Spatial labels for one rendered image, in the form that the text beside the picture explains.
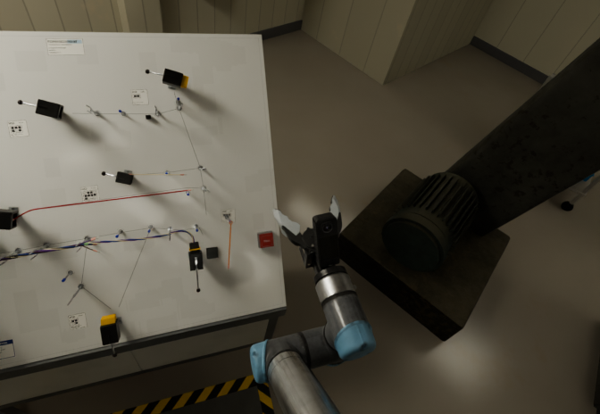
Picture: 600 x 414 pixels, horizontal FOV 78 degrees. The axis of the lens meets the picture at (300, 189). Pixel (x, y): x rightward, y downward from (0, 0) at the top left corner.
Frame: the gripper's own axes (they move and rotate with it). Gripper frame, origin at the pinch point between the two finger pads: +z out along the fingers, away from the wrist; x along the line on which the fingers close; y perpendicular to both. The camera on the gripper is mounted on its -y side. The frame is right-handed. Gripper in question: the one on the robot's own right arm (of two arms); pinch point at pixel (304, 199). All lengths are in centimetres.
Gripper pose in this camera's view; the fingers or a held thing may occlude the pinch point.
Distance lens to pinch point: 87.3
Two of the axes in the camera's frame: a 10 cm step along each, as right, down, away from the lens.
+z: -2.9, -7.6, 5.9
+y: -0.3, 6.2, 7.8
